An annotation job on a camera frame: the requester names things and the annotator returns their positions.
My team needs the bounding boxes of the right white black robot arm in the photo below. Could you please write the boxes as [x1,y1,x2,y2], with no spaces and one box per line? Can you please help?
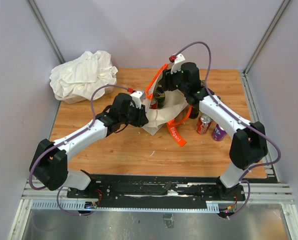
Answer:
[160,62,268,200]

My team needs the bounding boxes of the left aluminium frame post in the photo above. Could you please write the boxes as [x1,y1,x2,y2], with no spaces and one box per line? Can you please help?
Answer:
[26,0,65,64]

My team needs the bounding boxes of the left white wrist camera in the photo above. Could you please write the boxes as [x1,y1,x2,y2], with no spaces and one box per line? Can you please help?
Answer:
[130,90,146,109]

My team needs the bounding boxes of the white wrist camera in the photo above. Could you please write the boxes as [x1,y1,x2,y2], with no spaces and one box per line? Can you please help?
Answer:
[130,90,146,109]
[169,53,186,74]

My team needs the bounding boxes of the right aluminium frame post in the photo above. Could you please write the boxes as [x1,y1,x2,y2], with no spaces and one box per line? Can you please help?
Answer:
[244,0,294,72]

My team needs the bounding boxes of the red cola can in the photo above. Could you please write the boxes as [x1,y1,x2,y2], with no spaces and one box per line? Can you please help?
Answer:
[195,114,212,135]

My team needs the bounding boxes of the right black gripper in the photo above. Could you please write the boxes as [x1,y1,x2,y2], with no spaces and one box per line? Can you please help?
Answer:
[159,64,189,94]

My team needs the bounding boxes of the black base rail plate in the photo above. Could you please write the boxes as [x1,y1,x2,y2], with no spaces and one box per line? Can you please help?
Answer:
[66,174,246,211]

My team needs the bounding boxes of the canvas tote bag orange handles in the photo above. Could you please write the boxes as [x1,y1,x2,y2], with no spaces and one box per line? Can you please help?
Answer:
[142,63,192,147]

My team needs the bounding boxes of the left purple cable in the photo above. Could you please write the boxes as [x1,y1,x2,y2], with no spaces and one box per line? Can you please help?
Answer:
[28,84,134,217]

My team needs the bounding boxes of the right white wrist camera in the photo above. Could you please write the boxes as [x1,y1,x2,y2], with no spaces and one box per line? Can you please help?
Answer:
[169,53,186,74]

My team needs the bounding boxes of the aluminium frame post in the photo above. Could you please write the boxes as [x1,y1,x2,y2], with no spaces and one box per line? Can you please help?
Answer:
[26,0,65,64]
[244,0,294,72]

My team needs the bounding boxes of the purple cable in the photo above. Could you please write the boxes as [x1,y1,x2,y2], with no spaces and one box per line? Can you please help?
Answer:
[28,84,134,217]
[175,41,282,221]

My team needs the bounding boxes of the cola glass bottle red cap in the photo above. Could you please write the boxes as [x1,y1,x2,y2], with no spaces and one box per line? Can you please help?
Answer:
[189,106,200,119]

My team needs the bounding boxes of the purple soda can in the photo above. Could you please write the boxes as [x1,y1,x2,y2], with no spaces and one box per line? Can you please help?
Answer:
[211,124,227,142]

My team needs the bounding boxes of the white crumpled cloth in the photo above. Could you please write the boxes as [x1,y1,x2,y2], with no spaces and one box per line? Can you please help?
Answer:
[49,50,118,103]

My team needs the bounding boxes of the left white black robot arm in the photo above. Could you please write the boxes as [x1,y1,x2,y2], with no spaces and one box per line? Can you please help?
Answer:
[29,90,149,198]

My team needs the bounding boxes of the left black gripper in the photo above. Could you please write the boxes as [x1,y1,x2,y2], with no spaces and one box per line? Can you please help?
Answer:
[120,101,149,128]

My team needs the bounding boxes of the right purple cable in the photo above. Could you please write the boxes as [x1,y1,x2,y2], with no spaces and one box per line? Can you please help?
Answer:
[175,41,282,221]

